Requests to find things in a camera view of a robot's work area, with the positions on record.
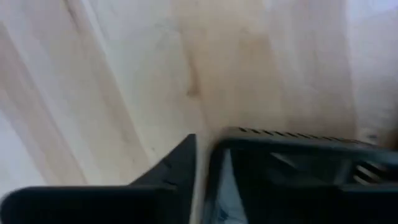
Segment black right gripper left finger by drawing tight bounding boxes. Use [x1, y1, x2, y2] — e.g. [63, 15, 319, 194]
[129, 133, 197, 224]

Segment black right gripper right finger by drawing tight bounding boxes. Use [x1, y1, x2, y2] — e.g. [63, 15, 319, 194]
[231, 149, 343, 224]

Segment black slotted plastic basket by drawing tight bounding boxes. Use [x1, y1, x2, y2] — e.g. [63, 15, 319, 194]
[201, 126, 398, 224]

